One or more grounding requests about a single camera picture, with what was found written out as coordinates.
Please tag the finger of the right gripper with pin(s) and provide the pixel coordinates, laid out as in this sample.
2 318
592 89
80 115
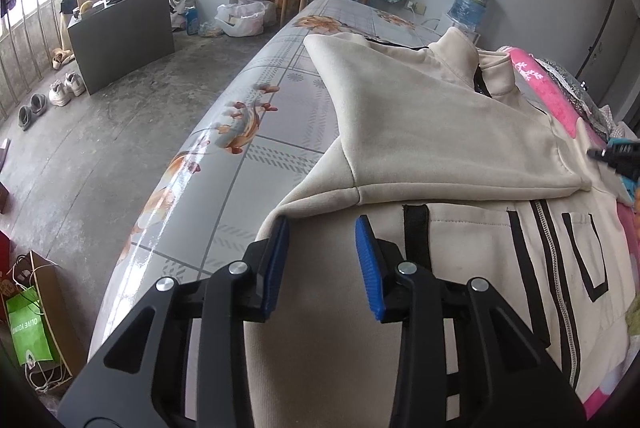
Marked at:
624 159

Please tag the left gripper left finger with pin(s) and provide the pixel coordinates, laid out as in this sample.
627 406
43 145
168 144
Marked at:
177 359

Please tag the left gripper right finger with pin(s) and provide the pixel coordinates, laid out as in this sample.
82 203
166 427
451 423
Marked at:
466 358

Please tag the beige zip jacket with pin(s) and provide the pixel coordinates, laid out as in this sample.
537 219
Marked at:
450 162

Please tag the grey furry blanket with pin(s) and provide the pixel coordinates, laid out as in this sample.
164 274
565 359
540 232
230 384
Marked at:
600 120

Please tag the pink floral blanket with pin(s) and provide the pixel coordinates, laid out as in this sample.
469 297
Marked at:
553 98

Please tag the green paper shopping bag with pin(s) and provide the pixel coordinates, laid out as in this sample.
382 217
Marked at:
29 330

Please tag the blue water jug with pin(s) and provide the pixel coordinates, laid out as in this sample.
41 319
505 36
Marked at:
468 13

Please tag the floral grey bed sheet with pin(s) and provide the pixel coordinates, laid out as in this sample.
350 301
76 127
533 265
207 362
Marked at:
258 141

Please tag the white sneaker pair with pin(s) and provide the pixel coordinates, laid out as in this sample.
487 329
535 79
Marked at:
61 92

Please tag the grey slipper pair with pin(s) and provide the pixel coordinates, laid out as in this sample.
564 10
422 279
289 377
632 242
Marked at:
27 114

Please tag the dark grey low cabinet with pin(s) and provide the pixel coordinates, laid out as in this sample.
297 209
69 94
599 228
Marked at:
120 39

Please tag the white plastic bag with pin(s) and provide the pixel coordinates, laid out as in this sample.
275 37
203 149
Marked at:
246 18

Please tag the metal balcony railing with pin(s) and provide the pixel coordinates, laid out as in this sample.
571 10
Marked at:
30 7

